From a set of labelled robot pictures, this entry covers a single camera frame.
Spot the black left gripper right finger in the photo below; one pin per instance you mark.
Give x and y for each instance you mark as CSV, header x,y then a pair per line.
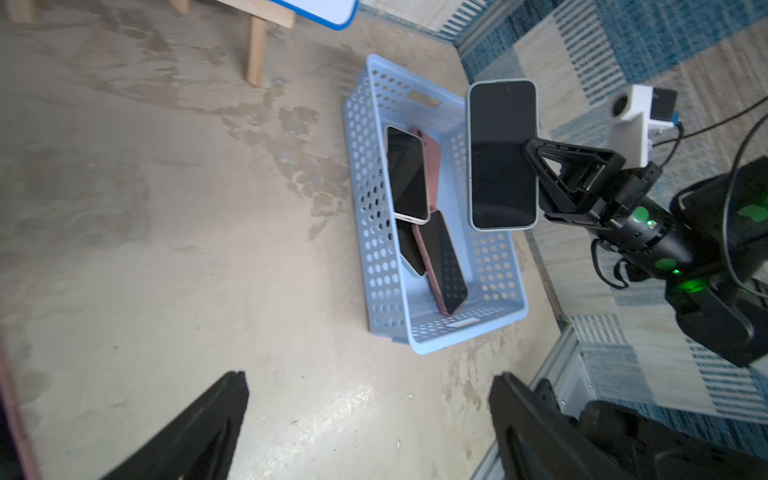
x,y
536,442

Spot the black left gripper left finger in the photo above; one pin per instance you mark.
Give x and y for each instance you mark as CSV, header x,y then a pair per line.
x,y
200,442

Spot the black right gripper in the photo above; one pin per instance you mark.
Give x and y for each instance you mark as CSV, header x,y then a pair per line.
x,y
585,185

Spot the black phone without case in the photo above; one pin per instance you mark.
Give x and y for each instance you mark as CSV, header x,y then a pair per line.
x,y
409,248

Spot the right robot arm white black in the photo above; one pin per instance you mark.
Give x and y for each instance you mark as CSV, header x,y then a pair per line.
x,y
707,246

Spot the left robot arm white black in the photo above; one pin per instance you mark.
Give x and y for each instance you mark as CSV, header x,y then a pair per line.
x,y
646,449

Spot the face-down phone salmon case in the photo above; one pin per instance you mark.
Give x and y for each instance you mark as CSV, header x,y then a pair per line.
x,y
432,157

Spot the light blue perforated storage basket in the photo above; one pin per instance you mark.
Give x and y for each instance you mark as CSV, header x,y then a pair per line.
x,y
400,303

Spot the wooden tabletop easel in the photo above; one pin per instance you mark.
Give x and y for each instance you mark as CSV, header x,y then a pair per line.
x,y
261,14

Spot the aluminium frame rail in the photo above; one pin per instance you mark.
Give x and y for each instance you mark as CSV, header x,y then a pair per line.
x,y
563,379

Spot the small whiteboard blue frame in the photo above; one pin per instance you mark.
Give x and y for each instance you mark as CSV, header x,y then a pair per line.
x,y
333,14

